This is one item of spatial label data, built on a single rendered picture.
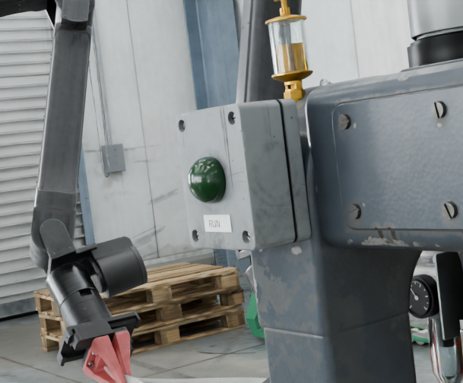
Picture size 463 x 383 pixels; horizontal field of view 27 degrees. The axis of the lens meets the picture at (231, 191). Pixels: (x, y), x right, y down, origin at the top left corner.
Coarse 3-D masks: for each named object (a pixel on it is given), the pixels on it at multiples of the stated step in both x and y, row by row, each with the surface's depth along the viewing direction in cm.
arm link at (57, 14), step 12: (0, 0) 143; (12, 0) 144; (24, 0) 145; (36, 0) 146; (48, 0) 151; (60, 0) 144; (0, 12) 145; (12, 12) 147; (48, 12) 150; (60, 12) 144
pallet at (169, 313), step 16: (208, 288) 680; (240, 288) 675; (128, 304) 652; (176, 304) 641; (192, 304) 692; (208, 304) 696; (224, 304) 669; (240, 304) 675; (48, 320) 664; (160, 320) 639; (176, 320) 640
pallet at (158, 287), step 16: (160, 272) 691; (176, 272) 676; (192, 272) 667; (208, 272) 656; (224, 272) 657; (144, 288) 626; (160, 288) 632; (176, 288) 682; (192, 288) 682; (224, 288) 657; (48, 304) 667; (112, 304) 650; (144, 304) 628; (160, 304) 632
